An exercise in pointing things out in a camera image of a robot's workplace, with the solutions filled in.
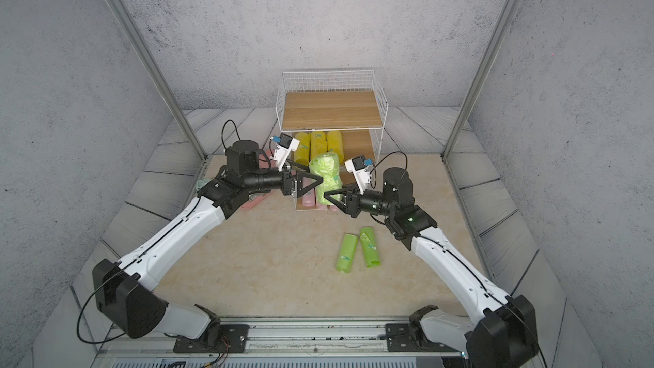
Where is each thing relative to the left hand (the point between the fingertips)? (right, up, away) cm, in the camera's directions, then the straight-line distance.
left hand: (318, 176), depth 68 cm
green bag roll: (+8, -26, +19) cm, 33 cm away
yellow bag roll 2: (+4, +11, +19) cm, 22 cm away
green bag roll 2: (+16, -24, +19) cm, 35 cm away
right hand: (+3, -5, -1) cm, 6 cm away
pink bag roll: (-6, -9, +32) cm, 34 cm away
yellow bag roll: (-1, +11, +18) cm, 21 cm away
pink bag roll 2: (-1, -12, +31) cm, 33 cm away
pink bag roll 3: (+4, -12, +31) cm, 34 cm away
